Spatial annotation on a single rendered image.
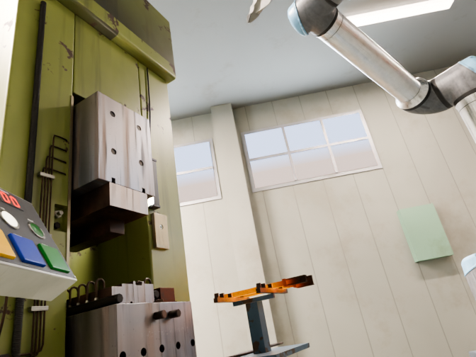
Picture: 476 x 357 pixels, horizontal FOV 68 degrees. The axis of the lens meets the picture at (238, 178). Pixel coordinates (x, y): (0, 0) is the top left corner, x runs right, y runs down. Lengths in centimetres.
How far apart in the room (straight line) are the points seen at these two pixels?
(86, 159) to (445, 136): 475
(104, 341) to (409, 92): 124
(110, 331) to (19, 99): 88
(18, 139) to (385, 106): 475
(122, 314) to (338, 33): 105
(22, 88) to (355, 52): 117
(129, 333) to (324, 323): 332
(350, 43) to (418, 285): 381
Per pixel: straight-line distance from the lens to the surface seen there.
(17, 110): 149
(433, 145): 532
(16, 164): 139
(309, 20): 104
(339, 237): 451
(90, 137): 150
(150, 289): 142
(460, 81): 133
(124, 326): 123
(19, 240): 89
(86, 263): 187
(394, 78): 124
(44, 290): 97
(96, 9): 207
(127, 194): 145
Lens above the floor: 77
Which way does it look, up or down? 23 degrees up
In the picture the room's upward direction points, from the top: 10 degrees counter-clockwise
